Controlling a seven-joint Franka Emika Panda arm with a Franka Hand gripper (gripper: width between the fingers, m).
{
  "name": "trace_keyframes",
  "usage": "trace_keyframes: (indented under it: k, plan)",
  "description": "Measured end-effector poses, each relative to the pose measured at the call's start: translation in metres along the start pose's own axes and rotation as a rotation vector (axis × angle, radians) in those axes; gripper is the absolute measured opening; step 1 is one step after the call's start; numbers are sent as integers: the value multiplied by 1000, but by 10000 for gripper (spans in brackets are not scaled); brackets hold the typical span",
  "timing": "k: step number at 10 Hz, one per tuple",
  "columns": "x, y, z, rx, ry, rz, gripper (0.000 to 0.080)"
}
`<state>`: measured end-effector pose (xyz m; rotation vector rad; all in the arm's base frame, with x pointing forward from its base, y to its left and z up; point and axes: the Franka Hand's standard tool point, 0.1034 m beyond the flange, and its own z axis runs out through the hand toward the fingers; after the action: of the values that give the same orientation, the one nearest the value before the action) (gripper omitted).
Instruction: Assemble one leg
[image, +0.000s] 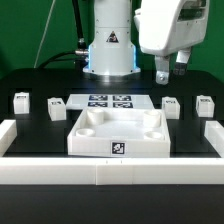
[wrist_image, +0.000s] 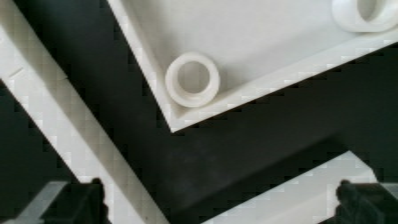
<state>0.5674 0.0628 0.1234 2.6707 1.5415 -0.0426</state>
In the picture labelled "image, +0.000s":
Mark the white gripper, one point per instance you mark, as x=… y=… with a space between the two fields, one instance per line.
x=168 y=26

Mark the white square tabletop part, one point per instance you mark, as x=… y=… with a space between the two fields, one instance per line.
x=120 y=132

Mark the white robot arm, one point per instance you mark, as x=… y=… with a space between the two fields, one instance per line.
x=112 y=54

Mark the white tag plate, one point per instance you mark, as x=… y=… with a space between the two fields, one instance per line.
x=80 y=101

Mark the white U-shaped fence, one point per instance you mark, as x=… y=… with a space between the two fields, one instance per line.
x=86 y=171

